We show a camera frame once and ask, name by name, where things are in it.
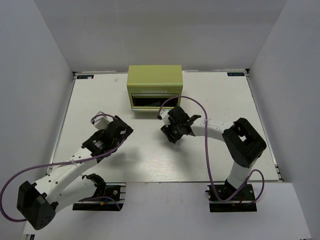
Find green metal drawer box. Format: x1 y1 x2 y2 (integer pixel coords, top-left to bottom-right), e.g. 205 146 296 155
126 65 183 112

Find green highlighter marker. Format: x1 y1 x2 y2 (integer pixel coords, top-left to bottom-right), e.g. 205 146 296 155
145 101 162 107

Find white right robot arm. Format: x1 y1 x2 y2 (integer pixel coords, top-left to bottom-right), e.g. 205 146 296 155
157 106 267 200

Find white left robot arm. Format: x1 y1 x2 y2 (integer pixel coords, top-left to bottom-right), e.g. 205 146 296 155
17 112 134 230

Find right blue corner label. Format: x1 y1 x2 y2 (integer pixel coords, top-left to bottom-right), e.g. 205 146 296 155
227 72 245 77

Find blue corner label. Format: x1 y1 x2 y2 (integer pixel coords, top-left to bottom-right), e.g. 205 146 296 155
227 72 245 77
76 75 94 80

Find left blue corner label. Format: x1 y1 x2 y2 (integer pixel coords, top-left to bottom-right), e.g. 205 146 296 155
76 75 94 80

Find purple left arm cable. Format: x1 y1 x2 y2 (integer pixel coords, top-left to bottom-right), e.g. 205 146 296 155
0 113 130 223

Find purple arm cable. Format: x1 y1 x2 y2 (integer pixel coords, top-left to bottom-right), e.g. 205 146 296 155
157 96 265 207
0 113 130 223

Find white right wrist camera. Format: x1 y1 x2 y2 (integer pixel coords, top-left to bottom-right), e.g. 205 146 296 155
157 109 171 127

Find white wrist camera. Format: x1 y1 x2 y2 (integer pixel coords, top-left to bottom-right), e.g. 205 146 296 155
157 109 171 127
90 111 114 130

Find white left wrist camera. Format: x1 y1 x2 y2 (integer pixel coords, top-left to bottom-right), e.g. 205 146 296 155
90 111 114 130

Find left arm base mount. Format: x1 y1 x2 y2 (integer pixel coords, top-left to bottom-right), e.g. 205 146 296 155
72 173 126 212

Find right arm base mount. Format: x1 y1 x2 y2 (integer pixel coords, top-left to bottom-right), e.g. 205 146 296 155
203 178 258 213

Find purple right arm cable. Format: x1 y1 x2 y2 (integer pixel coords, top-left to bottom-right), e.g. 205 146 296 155
157 96 265 207

